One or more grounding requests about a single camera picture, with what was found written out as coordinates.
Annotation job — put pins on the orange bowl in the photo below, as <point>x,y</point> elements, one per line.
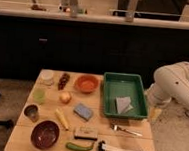
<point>86,83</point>

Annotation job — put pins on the green plastic cup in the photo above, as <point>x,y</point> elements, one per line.
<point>39,96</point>

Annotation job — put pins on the white paper cup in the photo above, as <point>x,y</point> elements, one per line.
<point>47,77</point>

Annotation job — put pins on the green plastic tray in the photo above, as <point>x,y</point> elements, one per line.
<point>124,85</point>

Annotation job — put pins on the dark red bowl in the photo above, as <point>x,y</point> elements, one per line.
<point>45,135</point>

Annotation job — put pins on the green pepper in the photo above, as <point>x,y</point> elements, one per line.
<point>75,147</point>

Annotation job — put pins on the small metal cup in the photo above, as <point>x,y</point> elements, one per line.
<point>31,112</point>

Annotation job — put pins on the yellow onion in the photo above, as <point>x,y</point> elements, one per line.
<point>65,97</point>

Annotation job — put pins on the dark grape bunch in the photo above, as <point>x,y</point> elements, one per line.
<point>63,80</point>

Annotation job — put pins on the metal fork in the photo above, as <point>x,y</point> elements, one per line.
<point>116,127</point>

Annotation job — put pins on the wooden block eraser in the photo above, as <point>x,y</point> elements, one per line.
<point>86,133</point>

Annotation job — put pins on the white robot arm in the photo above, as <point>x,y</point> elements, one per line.
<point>171,82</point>

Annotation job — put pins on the grey folded cloth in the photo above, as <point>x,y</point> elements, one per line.
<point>123,104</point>

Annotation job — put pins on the blue sponge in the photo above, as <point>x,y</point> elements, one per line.
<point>83,111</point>

